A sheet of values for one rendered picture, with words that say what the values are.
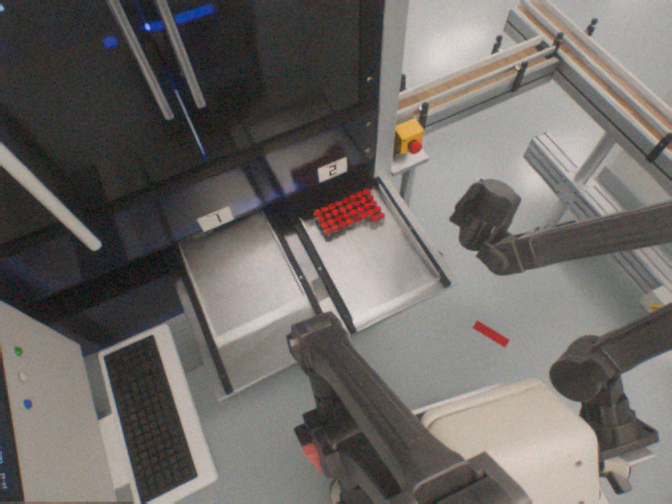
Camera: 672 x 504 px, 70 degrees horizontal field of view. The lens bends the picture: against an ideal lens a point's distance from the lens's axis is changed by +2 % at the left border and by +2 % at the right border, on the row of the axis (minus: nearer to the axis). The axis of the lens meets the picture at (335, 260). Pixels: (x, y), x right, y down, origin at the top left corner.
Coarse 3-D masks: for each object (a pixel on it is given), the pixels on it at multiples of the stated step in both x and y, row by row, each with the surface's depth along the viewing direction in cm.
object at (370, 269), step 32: (384, 192) 138; (384, 224) 137; (320, 256) 129; (352, 256) 133; (384, 256) 132; (416, 256) 132; (352, 288) 128; (384, 288) 128; (416, 288) 124; (352, 320) 123
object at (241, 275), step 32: (224, 224) 139; (256, 224) 139; (192, 256) 135; (224, 256) 134; (256, 256) 134; (224, 288) 130; (256, 288) 129; (288, 288) 129; (224, 320) 125; (256, 320) 123
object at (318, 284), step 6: (312, 282) 124; (318, 282) 124; (318, 288) 125; (324, 288) 126; (318, 294) 126; (324, 294) 126; (324, 300) 127; (324, 306) 126; (330, 306) 126; (336, 312) 125; (342, 324) 124
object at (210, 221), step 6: (222, 210) 122; (228, 210) 123; (210, 216) 122; (216, 216) 122; (222, 216) 124; (228, 216) 125; (204, 222) 122; (210, 222) 124; (216, 222) 125; (222, 222) 126; (204, 228) 124; (210, 228) 126
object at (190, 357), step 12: (168, 324) 159; (180, 324) 162; (132, 336) 154; (180, 336) 170; (192, 336) 174; (180, 348) 178; (192, 348) 183; (84, 360) 153; (96, 360) 156; (192, 360) 192; (96, 372) 163; (96, 384) 171; (96, 396) 179; (96, 408) 188; (108, 408) 193
